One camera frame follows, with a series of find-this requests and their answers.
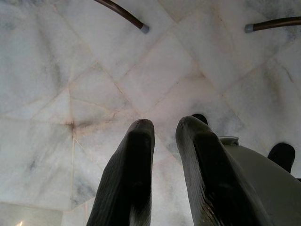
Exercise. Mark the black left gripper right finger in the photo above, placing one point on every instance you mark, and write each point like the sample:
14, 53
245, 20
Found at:
211, 174

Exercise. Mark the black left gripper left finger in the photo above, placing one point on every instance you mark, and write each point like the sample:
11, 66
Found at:
128, 169

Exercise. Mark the grey robot leg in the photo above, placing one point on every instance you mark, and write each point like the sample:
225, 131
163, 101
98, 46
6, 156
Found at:
265, 183

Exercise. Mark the black robot foot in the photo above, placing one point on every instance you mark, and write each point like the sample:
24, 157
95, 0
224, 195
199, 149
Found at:
282, 156
201, 118

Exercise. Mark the brown chair leg grey cap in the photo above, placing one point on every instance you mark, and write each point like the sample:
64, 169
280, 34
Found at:
270, 24
124, 13

